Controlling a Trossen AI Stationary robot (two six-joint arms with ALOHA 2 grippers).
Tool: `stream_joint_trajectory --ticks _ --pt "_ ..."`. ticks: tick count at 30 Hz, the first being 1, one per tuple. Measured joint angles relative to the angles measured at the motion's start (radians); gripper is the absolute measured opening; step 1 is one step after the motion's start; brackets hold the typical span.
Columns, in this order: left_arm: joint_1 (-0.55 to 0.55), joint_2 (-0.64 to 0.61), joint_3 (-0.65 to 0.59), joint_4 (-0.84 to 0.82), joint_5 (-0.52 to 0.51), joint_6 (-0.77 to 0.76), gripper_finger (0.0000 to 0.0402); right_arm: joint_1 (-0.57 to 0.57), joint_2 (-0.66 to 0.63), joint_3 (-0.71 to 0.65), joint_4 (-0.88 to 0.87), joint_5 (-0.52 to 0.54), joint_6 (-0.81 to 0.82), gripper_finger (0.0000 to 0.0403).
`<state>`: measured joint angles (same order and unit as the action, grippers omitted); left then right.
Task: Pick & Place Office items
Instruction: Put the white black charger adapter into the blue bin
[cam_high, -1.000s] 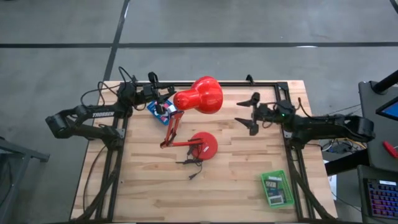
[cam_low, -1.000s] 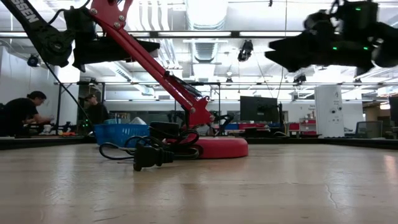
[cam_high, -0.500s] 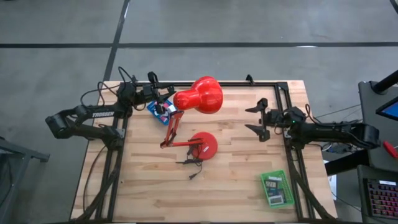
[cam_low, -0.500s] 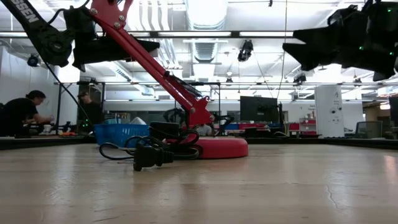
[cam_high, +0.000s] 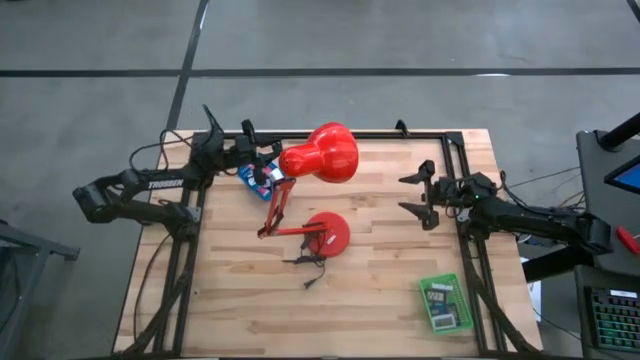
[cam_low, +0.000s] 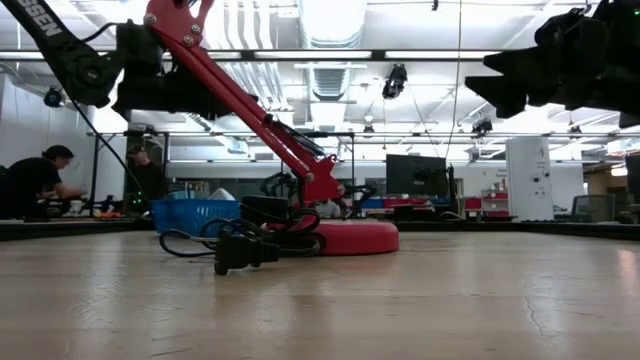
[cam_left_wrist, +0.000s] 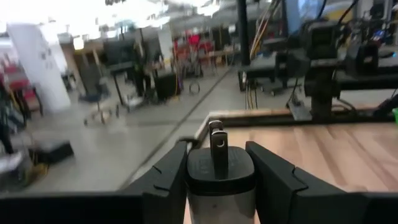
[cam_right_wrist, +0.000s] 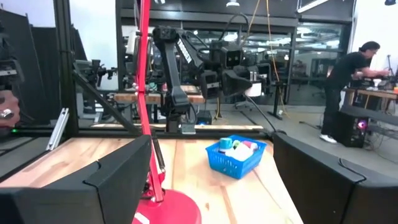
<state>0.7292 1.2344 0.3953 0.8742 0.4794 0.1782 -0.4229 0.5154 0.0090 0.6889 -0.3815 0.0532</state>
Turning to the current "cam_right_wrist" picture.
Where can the large white charger block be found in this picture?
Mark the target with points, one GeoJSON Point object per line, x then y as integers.
{"type": "Point", "coordinates": [241, 153]}

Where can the black computer tower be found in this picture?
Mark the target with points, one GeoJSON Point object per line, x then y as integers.
{"type": "Point", "coordinates": [351, 130]}

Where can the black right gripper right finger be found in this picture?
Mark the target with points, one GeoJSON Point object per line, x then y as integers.
{"type": "Point", "coordinates": [326, 193]}

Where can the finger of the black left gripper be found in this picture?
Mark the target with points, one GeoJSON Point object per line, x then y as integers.
{"type": "Point", "coordinates": [236, 83]}

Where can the blue plastic basket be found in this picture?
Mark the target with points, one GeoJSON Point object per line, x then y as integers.
{"type": "Point", "coordinates": [230, 165]}

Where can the person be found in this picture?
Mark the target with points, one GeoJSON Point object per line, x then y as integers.
{"type": "Point", "coordinates": [342, 71]}

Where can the wooden background table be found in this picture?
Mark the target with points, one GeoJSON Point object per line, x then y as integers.
{"type": "Point", "coordinates": [155, 98]}
{"type": "Point", "coordinates": [379, 93]}

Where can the blue charger block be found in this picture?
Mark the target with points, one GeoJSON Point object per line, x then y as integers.
{"type": "Point", "coordinates": [225, 143]}

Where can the black power box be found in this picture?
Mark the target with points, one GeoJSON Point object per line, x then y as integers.
{"type": "Point", "coordinates": [203, 117]}

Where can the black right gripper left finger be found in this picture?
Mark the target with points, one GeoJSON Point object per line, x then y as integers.
{"type": "Point", "coordinates": [109, 193]}

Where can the black vertical frame post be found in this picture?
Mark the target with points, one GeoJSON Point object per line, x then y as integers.
{"type": "Point", "coordinates": [65, 62]}

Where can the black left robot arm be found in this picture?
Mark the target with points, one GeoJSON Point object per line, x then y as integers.
{"type": "Point", "coordinates": [174, 77]}

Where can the silver aluminium extrusion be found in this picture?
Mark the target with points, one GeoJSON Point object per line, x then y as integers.
{"type": "Point", "coordinates": [57, 130]}

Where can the red desk lamp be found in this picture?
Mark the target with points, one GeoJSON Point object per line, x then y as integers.
{"type": "Point", "coordinates": [143, 93]}

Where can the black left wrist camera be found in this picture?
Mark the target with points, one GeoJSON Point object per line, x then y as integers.
{"type": "Point", "coordinates": [231, 57]}

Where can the black diagonal frame strut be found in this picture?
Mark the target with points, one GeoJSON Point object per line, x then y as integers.
{"type": "Point", "coordinates": [102, 102]}

